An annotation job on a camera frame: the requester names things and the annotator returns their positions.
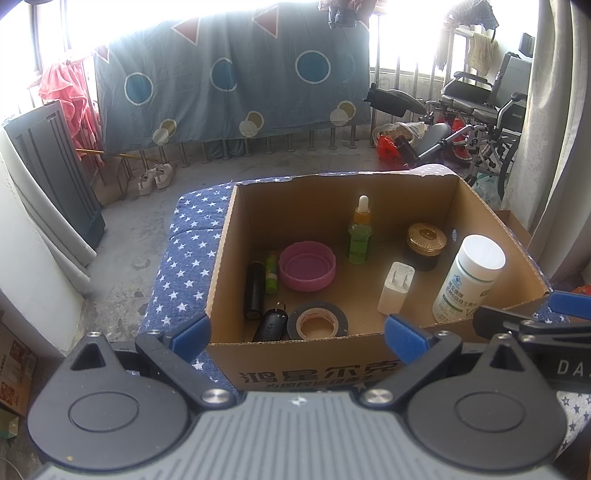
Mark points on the white plug charger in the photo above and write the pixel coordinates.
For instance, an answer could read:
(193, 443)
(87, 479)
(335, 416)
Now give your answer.
(395, 290)

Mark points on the dark hanging clothes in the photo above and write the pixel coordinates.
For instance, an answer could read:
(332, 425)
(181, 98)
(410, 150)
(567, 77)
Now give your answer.
(344, 11)

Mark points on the pale pink shoe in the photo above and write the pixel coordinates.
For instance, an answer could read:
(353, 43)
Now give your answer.
(165, 175)
(147, 182)

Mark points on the beige hanging towel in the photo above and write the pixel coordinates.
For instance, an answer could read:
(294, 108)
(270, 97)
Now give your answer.
(482, 53)

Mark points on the black tape roll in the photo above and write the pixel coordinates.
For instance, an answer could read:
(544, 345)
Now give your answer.
(339, 318)

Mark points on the blue white star blanket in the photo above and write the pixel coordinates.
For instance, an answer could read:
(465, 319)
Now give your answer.
(184, 258)

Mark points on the green dropper bottle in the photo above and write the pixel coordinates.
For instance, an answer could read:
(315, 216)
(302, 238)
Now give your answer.
(360, 240)

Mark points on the dark hanging cloth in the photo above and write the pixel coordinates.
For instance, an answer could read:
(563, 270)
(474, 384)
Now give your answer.
(475, 11)

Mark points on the dark grey ribbed panel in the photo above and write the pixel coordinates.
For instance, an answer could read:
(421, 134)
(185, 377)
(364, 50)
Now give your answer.
(51, 170)

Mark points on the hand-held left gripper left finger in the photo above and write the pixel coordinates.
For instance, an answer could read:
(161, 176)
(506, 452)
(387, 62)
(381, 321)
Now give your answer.
(191, 332)

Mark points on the black wheelchair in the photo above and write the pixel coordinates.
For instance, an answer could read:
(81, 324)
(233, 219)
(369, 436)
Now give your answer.
(461, 106)

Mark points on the white green-label bottle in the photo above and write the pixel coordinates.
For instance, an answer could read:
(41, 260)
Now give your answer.
(466, 286)

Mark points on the black key fob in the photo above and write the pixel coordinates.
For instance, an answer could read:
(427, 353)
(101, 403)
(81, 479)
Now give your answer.
(272, 325)

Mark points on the red hanging clothes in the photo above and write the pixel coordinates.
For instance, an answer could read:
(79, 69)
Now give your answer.
(69, 101)

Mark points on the brown cardboard box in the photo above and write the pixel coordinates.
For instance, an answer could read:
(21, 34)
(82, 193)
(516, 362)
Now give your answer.
(323, 203)

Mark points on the orange packet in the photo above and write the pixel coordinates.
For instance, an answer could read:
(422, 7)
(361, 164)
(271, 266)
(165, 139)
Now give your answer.
(582, 290)

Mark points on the white curtain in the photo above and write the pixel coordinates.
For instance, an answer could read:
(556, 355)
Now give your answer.
(554, 161)

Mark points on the black cylinder tube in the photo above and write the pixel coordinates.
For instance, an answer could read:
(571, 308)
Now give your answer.
(254, 290)

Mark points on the blue sheet with circles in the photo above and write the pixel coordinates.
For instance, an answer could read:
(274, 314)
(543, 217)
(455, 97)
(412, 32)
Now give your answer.
(207, 115)

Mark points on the green lip balm tube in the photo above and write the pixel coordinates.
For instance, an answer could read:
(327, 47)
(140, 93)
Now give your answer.
(271, 272)

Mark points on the printed cardboard carton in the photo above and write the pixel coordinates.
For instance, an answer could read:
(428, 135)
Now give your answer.
(16, 369)

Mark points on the white board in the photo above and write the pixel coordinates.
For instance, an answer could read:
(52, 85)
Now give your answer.
(69, 258)

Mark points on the gold-lidded dark jar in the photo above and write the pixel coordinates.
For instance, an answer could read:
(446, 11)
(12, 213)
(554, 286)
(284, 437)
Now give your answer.
(425, 244)

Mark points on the white plastic bag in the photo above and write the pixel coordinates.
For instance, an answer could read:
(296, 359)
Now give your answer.
(415, 129)

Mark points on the black leg rest pad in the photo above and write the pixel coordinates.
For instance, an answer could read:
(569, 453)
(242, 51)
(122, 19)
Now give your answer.
(397, 101)

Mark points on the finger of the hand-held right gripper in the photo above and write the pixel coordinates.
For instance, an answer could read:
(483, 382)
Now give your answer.
(570, 304)
(508, 321)

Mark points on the pink round lid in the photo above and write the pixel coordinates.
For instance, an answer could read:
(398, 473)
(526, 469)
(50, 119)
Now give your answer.
(307, 277)

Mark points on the yellow pole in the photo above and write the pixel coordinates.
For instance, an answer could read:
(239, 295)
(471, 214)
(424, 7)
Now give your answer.
(124, 156)

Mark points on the red plastic bag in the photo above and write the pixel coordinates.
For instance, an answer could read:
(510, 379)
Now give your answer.
(388, 147)

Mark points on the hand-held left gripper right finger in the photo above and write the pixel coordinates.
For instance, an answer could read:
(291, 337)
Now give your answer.
(406, 337)

